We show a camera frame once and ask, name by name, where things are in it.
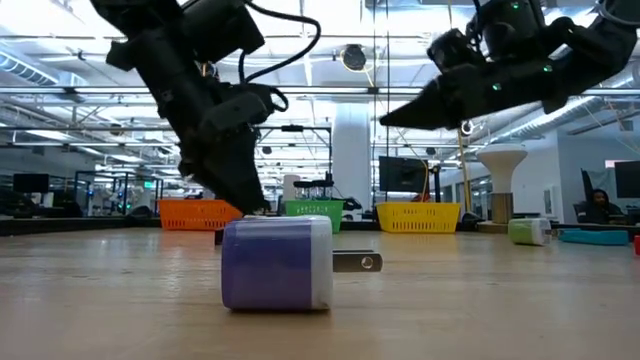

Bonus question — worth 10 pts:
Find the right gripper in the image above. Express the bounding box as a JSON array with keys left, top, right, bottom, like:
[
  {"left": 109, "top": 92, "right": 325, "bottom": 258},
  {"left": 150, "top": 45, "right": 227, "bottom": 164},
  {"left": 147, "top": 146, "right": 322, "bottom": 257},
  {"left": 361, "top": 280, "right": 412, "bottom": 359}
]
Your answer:
[{"left": 379, "top": 52, "right": 569, "bottom": 132}]

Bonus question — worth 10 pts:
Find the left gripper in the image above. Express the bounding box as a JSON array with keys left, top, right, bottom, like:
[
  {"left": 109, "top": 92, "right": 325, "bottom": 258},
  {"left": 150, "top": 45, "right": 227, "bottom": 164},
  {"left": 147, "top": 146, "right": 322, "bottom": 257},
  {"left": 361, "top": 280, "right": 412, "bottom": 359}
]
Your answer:
[{"left": 134, "top": 34, "right": 275, "bottom": 215}]

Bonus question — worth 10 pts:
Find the white sand hourglass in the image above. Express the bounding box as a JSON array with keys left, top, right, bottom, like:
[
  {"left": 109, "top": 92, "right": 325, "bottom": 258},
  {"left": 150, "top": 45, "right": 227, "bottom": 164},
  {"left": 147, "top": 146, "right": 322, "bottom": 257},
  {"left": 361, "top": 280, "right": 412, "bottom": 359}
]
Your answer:
[{"left": 293, "top": 179, "right": 317, "bottom": 202}]

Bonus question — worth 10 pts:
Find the blue sand hourglass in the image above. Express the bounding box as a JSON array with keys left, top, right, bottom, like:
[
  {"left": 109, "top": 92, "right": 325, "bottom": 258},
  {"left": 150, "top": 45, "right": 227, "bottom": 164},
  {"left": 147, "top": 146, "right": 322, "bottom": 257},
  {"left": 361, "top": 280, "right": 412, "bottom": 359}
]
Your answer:
[{"left": 313, "top": 172, "right": 335, "bottom": 202}]

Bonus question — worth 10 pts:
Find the teal staple box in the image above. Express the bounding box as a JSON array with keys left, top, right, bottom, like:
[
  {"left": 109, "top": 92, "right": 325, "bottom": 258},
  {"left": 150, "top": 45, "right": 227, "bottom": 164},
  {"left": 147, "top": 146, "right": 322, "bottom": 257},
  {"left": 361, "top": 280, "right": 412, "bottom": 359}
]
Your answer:
[{"left": 557, "top": 228, "right": 630, "bottom": 247}]

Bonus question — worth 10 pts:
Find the orange plastic basket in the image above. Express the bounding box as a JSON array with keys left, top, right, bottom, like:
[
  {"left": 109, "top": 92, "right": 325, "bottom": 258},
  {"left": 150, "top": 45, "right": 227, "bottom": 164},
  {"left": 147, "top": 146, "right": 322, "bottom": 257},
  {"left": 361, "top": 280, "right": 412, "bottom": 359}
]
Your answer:
[{"left": 158, "top": 198, "right": 245, "bottom": 232}]

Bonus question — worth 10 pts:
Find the black monitor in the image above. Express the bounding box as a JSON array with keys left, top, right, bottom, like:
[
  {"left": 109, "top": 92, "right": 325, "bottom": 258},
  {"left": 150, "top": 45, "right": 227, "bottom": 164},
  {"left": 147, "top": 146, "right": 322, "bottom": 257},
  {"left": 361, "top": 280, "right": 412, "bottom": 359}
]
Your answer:
[
  {"left": 613, "top": 160, "right": 640, "bottom": 200},
  {"left": 12, "top": 173, "right": 50, "bottom": 194},
  {"left": 378, "top": 155, "right": 428, "bottom": 194}
]

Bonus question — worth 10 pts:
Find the white mushroom table lamp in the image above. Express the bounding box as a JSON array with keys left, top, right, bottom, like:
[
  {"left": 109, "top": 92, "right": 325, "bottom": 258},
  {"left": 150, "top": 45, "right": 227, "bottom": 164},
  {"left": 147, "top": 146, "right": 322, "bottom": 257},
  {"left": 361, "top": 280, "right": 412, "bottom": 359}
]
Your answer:
[{"left": 474, "top": 143, "right": 529, "bottom": 225}]

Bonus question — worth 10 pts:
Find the green plastic basket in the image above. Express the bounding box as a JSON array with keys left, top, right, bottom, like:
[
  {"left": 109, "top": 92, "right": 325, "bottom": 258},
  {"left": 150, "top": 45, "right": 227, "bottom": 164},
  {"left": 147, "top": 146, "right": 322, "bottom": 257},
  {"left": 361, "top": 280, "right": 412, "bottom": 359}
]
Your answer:
[{"left": 284, "top": 199, "right": 345, "bottom": 234}]

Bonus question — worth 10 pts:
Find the white building column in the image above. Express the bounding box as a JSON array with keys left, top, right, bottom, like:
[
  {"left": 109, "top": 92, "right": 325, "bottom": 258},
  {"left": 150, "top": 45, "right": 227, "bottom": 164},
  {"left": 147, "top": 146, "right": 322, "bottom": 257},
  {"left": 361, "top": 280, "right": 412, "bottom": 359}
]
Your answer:
[{"left": 332, "top": 102, "right": 374, "bottom": 221}]

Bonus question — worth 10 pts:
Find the yellow plastic basket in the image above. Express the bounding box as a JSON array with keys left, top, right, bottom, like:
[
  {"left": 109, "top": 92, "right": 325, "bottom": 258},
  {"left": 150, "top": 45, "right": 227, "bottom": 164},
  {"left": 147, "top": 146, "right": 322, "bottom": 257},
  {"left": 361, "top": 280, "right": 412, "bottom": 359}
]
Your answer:
[{"left": 375, "top": 201, "right": 461, "bottom": 234}]

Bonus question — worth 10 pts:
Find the person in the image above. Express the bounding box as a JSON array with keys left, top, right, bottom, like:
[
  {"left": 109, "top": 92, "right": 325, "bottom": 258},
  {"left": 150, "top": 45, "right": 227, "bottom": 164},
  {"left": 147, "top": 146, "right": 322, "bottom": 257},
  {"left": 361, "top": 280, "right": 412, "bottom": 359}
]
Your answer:
[{"left": 573, "top": 188, "right": 626, "bottom": 225}]

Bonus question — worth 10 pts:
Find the yellow cable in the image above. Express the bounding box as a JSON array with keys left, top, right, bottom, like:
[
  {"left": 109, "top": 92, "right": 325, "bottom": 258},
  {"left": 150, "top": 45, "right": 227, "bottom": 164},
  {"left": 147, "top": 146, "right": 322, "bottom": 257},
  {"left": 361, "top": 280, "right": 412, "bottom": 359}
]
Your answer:
[{"left": 457, "top": 127, "right": 474, "bottom": 214}]

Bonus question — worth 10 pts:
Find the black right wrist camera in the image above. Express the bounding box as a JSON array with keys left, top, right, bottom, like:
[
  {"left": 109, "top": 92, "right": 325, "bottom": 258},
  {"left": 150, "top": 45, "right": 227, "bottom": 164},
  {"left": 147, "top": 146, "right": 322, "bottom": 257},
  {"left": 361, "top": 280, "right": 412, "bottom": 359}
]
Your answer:
[{"left": 426, "top": 28, "right": 475, "bottom": 70}]

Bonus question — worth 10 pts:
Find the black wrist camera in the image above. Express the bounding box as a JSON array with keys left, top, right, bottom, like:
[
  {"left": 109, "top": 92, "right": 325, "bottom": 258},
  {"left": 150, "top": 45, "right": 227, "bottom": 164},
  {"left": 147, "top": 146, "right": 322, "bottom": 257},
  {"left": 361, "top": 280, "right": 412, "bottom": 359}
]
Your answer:
[
  {"left": 182, "top": 0, "right": 266, "bottom": 64},
  {"left": 426, "top": 28, "right": 475, "bottom": 70}
]

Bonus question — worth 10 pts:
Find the purple USB wall charger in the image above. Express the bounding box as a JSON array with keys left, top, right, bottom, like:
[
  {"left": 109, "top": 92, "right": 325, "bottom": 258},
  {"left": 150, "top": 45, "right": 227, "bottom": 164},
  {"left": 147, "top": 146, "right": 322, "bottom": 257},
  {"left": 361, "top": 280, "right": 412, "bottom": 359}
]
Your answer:
[{"left": 221, "top": 215, "right": 384, "bottom": 312}]

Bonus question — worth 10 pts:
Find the black ceiling cable reel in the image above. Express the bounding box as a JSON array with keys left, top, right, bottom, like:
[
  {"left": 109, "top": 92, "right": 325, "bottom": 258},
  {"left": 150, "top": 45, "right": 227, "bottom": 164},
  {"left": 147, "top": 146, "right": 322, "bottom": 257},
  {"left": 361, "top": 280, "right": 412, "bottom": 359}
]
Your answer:
[{"left": 340, "top": 43, "right": 369, "bottom": 72}]

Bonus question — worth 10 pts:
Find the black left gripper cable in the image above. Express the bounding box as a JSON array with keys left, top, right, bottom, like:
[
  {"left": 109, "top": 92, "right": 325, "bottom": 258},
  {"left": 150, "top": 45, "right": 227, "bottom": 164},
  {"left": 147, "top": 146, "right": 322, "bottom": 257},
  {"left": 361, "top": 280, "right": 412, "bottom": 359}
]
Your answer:
[{"left": 238, "top": 0, "right": 322, "bottom": 84}]

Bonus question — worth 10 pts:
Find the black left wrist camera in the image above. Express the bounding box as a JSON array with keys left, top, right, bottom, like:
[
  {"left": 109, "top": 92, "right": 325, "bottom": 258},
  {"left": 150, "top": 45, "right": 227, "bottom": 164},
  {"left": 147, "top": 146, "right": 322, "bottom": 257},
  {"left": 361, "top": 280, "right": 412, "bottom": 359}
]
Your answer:
[{"left": 182, "top": 0, "right": 266, "bottom": 64}]

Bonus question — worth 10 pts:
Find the green USB wall charger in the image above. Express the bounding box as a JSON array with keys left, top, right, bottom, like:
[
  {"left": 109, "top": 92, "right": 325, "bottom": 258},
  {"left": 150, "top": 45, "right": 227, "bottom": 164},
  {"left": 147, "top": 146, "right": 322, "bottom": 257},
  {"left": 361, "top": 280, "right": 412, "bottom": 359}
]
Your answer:
[{"left": 507, "top": 217, "right": 554, "bottom": 247}]

